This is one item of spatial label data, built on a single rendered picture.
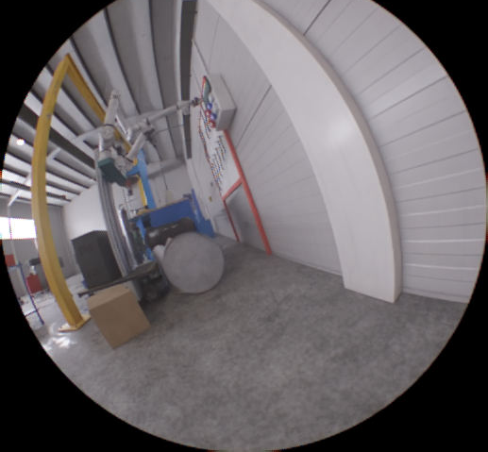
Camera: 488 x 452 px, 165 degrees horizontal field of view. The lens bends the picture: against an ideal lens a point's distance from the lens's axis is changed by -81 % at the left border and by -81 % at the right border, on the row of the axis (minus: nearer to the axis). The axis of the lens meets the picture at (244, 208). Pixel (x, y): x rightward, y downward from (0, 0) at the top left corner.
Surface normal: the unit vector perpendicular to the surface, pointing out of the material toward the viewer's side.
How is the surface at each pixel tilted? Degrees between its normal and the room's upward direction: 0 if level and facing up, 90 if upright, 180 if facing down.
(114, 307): 90
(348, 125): 90
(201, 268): 77
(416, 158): 90
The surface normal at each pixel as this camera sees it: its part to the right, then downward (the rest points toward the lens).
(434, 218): -0.90, 0.32
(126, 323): 0.79, -0.29
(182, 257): 0.40, -0.39
